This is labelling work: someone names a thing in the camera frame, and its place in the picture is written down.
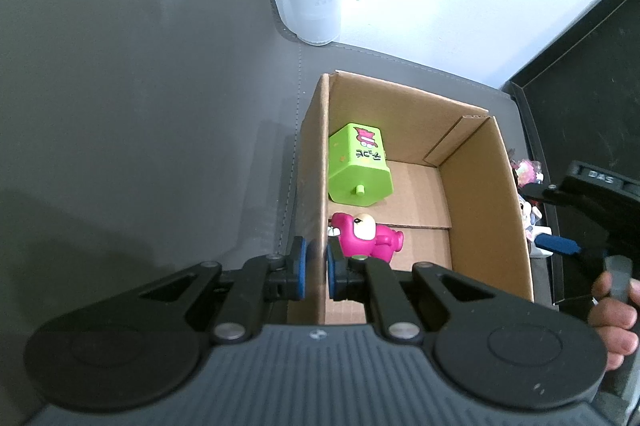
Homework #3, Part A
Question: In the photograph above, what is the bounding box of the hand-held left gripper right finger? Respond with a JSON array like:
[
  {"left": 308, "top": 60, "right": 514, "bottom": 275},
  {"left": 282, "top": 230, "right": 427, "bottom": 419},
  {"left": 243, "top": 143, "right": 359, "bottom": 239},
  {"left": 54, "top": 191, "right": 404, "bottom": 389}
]
[{"left": 326, "top": 242, "right": 521, "bottom": 343}]

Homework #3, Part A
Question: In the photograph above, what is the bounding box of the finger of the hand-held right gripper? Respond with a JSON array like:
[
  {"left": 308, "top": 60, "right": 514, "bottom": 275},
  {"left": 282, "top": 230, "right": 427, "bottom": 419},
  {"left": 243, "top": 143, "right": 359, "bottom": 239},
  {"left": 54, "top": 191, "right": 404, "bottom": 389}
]
[
  {"left": 520, "top": 182, "right": 576, "bottom": 207},
  {"left": 536, "top": 233, "right": 606, "bottom": 267}
]

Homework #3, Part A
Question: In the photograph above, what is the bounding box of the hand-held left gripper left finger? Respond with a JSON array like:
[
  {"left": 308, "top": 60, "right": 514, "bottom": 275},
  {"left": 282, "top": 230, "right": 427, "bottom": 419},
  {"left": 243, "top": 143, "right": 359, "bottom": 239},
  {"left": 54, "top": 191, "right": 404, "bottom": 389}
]
[{"left": 115, "top": 237, "right": 307, "bottom": 344}]

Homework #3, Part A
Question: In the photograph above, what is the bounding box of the white charger plug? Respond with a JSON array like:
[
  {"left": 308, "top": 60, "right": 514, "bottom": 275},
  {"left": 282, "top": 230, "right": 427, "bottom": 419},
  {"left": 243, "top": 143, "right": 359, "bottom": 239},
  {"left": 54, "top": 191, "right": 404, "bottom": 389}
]
[{"left": 527, "top": 227, "right": 552, "bottom": 257}]

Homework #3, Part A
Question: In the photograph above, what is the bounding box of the pink doll keychain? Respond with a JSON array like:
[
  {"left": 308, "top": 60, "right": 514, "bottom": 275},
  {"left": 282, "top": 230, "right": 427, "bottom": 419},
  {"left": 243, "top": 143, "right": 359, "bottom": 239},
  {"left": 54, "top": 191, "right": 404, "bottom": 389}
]
[{"left": 510, "top": 160, "right": 544, "bottom": 184}]

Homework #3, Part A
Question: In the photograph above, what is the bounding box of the pink bear toy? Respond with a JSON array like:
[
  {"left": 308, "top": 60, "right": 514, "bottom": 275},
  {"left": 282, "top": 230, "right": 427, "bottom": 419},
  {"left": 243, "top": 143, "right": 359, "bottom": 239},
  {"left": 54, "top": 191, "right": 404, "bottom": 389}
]
[{"left": 330, "top": 212, "right": 406, "bottom": 267}]

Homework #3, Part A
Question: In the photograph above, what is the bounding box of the brown cardboard box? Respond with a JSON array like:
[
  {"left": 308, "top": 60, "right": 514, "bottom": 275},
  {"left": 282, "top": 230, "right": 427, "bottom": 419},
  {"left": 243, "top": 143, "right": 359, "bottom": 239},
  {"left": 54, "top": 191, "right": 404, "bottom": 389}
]
[{"left": 287, "top": 72, "right": 535, "bottom": 327}]

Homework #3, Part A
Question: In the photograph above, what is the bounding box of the green block toy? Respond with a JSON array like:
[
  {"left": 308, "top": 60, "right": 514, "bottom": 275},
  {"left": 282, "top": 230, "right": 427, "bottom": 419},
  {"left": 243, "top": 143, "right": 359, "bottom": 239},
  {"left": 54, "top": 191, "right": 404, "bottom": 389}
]
[{"left": 327, "top": 123, "right": 394, "bottom": 208}]

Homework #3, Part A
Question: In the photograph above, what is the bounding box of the person's right hand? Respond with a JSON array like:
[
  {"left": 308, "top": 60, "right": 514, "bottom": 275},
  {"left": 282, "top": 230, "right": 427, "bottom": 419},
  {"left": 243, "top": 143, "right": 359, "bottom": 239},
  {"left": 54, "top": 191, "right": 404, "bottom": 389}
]
[{"left": 587, "top": 271, "right": 640, "bottom": 372}]

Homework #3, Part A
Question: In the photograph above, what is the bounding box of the black upright tray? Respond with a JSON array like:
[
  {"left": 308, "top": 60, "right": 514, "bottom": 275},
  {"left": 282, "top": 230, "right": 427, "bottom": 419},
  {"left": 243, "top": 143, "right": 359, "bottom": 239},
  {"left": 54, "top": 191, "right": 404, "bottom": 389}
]
[{"left": 502, "top": 0, "right": 640, "bottom": 307}]

